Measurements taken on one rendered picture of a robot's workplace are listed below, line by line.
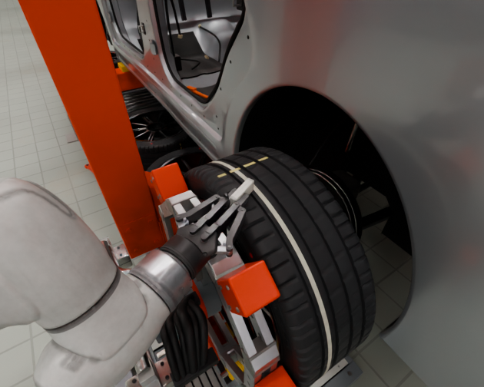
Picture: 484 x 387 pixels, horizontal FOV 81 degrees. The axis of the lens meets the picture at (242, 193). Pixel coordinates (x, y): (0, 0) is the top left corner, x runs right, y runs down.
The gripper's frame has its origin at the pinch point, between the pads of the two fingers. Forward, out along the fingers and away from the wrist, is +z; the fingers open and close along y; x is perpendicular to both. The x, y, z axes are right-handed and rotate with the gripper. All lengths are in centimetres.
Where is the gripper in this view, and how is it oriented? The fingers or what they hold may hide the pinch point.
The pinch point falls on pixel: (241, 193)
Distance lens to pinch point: 58.9
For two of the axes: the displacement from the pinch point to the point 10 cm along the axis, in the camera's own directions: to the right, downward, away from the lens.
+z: 5.5, -5.9, 6.0
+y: 8.4, 4.2, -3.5
